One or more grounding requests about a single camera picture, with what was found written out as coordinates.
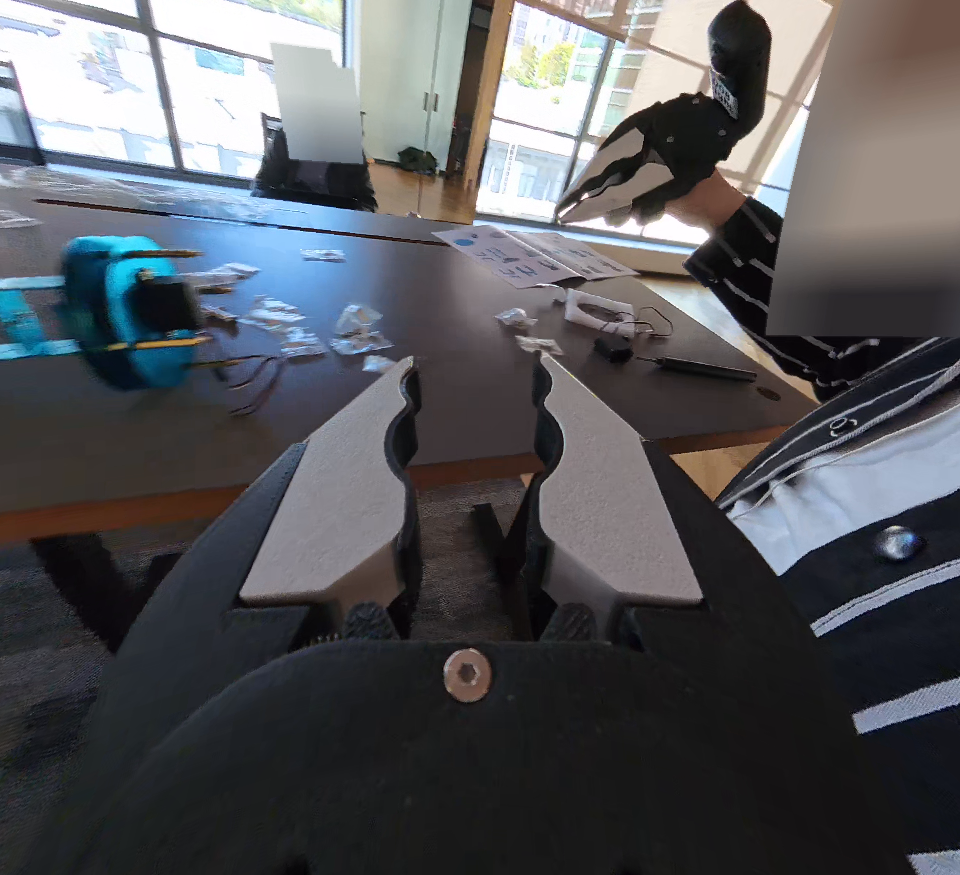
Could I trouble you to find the blue metal toy robot arm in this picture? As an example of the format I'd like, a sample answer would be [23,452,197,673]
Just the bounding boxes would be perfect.
[0,236,219,393]

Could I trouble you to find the person's white shirt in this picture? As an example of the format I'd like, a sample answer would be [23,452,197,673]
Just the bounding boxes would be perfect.
[726,406,960,578]

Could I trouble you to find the black screwdriver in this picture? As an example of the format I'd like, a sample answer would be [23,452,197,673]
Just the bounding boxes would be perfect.
[636,356,759,384]

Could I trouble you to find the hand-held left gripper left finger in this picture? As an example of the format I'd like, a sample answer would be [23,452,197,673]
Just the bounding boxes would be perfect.
[240,356,423,621]

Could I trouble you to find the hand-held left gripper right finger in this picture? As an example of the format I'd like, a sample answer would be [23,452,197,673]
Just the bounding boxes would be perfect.
[528,353,705,629]

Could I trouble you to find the white foam frame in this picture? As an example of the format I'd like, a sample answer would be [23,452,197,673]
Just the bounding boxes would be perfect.
[562,287,637,326]

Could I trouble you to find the printed instruction sheet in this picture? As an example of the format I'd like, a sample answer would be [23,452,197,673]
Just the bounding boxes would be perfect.
[432,224,640,291]

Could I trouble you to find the scattered clear plastic parts bags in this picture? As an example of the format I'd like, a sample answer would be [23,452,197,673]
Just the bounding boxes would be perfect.
[0,211,565,375]

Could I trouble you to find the thin dark motor wires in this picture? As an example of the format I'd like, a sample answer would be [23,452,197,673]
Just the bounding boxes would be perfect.
[217,353,291,417]

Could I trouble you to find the person's right forearm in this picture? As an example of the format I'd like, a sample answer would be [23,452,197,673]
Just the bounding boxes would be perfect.
[682,196,826,404]

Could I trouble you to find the wooden post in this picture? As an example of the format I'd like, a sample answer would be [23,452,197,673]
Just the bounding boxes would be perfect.
[463,0,526,216]

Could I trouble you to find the large clear plastic wrap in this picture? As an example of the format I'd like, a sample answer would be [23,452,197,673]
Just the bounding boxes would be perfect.
[0,166,280,224]

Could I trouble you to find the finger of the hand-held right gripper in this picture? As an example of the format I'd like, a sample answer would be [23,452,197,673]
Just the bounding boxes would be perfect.
[557,131,652,209]
[557,164,681,225]

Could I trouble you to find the dark desk with wooden edge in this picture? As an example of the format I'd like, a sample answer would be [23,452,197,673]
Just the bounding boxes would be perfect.
[0,166,820,561]

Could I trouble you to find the white cabinet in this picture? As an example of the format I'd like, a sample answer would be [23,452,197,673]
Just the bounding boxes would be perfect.
[360,0,481,168]

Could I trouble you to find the large glass window wall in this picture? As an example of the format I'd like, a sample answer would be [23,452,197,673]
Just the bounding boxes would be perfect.
[0,0,348,176]
[480,0,835,246]

